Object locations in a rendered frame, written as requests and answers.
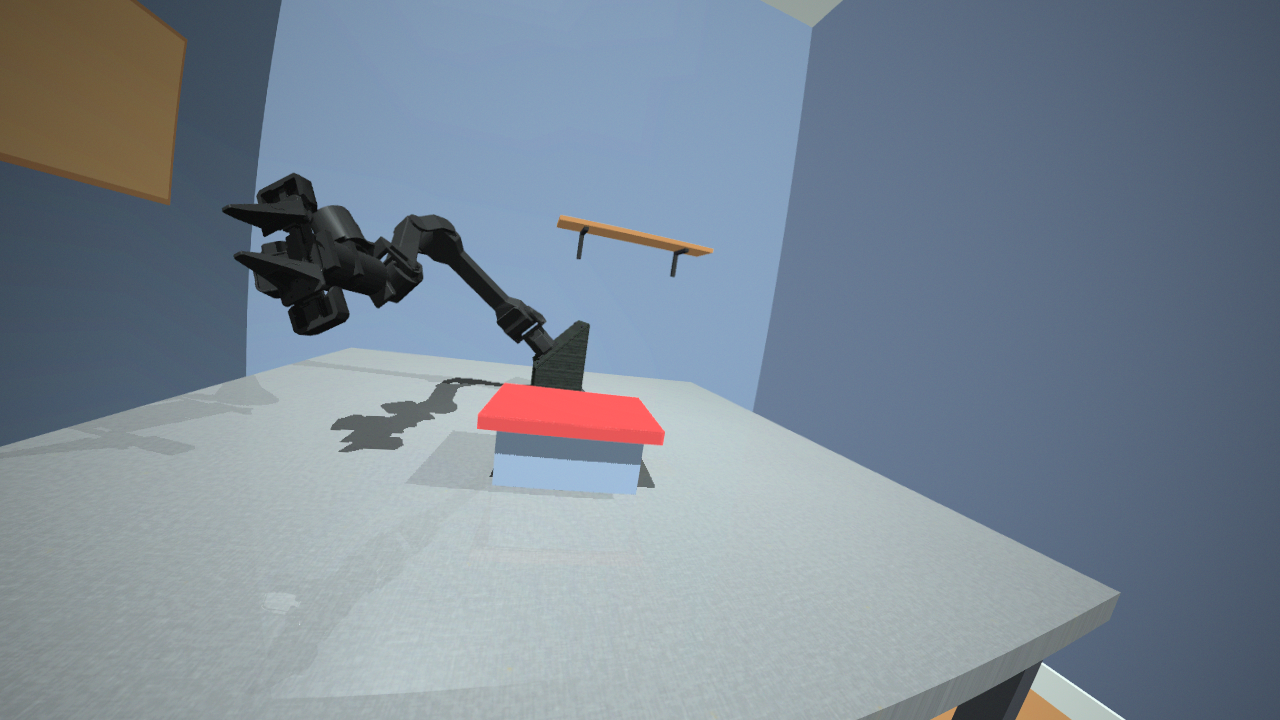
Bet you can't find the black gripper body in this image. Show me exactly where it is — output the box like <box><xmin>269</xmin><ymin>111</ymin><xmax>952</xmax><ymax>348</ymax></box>
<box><xmin>256</xmin><ymin>172</ymin><xmax>366</xmax><ymax>336</ymax></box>

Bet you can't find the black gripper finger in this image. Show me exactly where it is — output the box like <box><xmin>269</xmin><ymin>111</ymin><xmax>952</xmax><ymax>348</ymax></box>
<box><xmin>221</xmin><ymin>195</ymin><xmax>306</xmax><ymax>237</ymax></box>
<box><xmin>233</xmin><ymin>251</ymin><xmax>326</xmax><ymax>307</ymax></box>

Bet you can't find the red box lid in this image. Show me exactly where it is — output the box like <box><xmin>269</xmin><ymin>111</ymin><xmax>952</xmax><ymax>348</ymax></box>
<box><xmin>477</xmin><ymin>384</ymin><xmax>666</xmax><ymax>445</ymax></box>

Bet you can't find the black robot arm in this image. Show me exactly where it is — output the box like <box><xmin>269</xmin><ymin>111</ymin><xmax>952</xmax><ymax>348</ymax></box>
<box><xmin>311</xmin><ymin>205</ymin><xmax>559</xmax><ymax>359</ymax></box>

